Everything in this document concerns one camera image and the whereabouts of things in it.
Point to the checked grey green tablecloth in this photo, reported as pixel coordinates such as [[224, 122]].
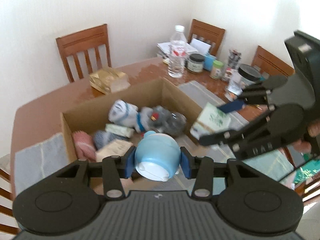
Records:
[[44, 158]]

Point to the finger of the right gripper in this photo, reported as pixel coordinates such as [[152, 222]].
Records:
[[232, 106], [219, 138]]

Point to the beige cardboard product box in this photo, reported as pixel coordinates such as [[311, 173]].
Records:
[[116, 147]]

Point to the green white tissue pack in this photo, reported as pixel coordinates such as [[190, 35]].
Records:
[[209, 121]]

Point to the large black lid jar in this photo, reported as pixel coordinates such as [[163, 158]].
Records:
[[244, 76]]

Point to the wooden chair at far side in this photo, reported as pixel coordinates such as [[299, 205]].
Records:
[[81, 42]]

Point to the pink rolled sock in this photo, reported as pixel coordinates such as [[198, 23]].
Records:
[[84, 146]]

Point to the dark lid glass jar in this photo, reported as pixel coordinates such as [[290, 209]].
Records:
[[195, 63]]

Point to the cup of pens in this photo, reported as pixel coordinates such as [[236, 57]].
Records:
[[232, 63]]

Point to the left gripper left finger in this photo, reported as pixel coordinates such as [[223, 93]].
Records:
[[115, 168]]

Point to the clear plastic water bottle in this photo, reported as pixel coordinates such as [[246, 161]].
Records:
[[177, 60]]

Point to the clear jar black clips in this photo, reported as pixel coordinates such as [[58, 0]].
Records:
[[174, 124]]

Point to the brown cardboard box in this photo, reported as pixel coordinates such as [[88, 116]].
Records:
[[92, 116]]

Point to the white blue rolled sock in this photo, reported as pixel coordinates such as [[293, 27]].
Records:
[[123, 114]]

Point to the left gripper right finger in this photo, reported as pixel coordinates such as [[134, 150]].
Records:
[[202, 170]]

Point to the stack of white papers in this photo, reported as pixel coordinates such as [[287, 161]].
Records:
[[196, 46]]

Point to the grey elephant toy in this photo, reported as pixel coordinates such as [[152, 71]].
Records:
[[158, 116]]

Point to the wooden dining table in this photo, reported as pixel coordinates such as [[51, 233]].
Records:
[[39, 119]]

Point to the blue grey rolled sock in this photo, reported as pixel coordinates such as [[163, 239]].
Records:
[[102, 138]]

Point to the blue container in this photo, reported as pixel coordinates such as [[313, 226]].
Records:
[[208, 62]]

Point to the green lid small bottle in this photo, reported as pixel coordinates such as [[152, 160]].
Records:
[[217, 68]]

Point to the light blue toy figure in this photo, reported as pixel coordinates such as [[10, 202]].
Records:
[[157, 156]]

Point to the wooden corner chair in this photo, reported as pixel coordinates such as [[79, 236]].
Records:
[[207, 33]]

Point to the person's hand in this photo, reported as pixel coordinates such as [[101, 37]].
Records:
[[305, 146]]

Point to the wooden chair at left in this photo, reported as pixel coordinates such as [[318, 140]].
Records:
[[9, 227]]

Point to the gold paper bag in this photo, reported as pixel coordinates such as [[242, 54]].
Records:
[[109, 80]]

